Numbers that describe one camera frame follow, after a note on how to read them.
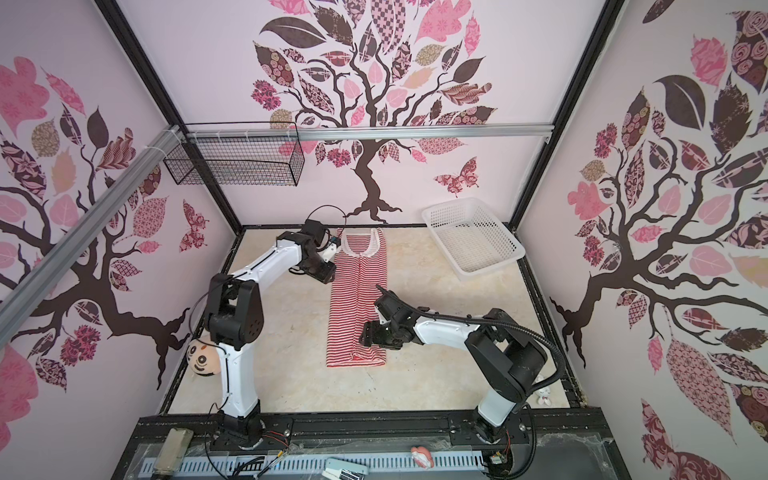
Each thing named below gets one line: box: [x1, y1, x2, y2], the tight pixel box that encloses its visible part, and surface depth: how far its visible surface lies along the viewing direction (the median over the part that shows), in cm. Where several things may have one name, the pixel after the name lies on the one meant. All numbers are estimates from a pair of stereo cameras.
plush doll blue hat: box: [186, 339, 221, 376], surface depth 79 cm
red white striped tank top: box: [326, 228, 388, 368], surface depth 97 cm
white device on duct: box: [321, 456, 369, 480], surface depth 68 cm
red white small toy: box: [411, 446, 434, 469], surface depth 67 cm
